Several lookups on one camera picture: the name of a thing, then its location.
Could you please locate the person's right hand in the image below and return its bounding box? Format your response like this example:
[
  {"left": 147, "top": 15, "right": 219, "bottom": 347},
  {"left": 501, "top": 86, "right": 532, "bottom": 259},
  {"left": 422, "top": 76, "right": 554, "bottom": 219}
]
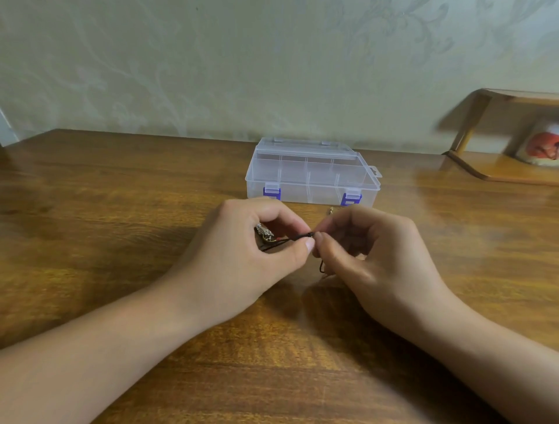
[{"left": 313, "top": 205, "right": 464, "bottom": 337}]

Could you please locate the person's left hand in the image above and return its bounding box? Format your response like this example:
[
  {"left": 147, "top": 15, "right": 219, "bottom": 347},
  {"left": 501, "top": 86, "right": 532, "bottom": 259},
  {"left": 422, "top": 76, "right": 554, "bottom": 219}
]
[{"left": 157, "top": 196, "right": 316, "bottom": 331}]

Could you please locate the clear plastic organizer box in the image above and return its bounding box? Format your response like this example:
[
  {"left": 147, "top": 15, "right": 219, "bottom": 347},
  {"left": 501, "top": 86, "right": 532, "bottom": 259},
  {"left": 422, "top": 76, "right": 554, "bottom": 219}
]
[{"left": 245, "top": 137, "right": 383, "bottom": 207}]

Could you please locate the person's left forearm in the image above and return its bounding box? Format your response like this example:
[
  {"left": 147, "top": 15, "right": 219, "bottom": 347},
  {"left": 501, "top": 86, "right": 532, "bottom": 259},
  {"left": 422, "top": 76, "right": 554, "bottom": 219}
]
[{"left": 0, "top": 278, "right": 211, "bottom": 424}]

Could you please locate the wooden shelf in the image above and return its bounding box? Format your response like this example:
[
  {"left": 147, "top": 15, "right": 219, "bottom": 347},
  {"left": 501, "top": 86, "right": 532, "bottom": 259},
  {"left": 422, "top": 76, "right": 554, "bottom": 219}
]
[{"left": 444, "top": 88, "right": 559, "bottom": 186}]

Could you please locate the white printed mug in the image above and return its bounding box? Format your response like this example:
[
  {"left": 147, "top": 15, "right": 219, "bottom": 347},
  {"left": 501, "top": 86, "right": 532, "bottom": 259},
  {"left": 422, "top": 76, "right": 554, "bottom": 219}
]
[{"left": 515, "top": 121, "right": 559, "bottom": 168}]

